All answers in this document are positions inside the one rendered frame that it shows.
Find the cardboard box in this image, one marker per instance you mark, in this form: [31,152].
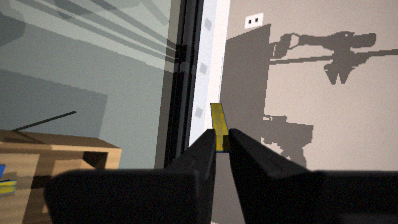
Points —
[35,158]

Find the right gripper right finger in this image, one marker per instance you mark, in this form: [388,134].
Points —
[269,192]

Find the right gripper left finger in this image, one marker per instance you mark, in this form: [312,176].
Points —
[138,196]

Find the yellow strip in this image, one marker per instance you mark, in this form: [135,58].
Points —
[7,186]
[221,128]

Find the blue flat bar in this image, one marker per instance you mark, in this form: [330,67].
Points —
[2,168]

